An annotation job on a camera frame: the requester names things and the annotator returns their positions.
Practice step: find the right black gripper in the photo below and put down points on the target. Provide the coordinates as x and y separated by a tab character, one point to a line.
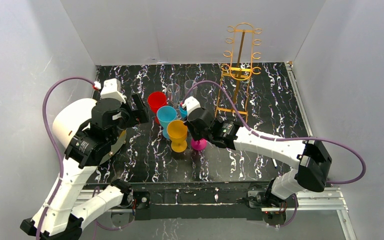
192	129

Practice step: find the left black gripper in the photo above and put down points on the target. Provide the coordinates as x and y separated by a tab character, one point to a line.
138	108

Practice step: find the blue wine glass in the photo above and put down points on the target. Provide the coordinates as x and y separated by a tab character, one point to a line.
165	115
183	112

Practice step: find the red wine glass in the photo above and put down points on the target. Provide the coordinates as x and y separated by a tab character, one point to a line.
156	100

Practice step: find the pink wine glass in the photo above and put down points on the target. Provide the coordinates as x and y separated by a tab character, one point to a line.
198	145

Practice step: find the blue wine glass front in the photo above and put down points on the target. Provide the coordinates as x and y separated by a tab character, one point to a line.
165	115

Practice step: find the yellow wine glass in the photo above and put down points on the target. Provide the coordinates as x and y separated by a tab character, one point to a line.
177	133

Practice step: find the clear champagne flute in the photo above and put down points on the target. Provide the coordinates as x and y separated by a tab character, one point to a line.
173	94
189	89

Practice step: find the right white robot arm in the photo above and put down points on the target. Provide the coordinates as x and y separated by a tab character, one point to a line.
309	159

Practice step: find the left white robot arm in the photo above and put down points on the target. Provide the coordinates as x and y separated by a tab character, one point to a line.
91	131

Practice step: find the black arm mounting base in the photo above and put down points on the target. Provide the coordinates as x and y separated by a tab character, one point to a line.
208	200

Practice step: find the white orange cylinder spool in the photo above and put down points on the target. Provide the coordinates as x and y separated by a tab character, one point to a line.
67	122

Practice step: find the blue white marker pen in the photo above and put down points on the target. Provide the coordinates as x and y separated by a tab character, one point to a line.
274	163

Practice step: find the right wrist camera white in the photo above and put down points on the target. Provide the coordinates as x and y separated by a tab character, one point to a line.
190	104

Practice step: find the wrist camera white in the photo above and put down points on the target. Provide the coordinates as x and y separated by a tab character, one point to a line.
112	89
190	104

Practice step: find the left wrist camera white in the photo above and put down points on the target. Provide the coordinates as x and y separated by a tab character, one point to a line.
112	89

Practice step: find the gold wire glass rack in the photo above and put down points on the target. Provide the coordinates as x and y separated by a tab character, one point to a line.
236	70

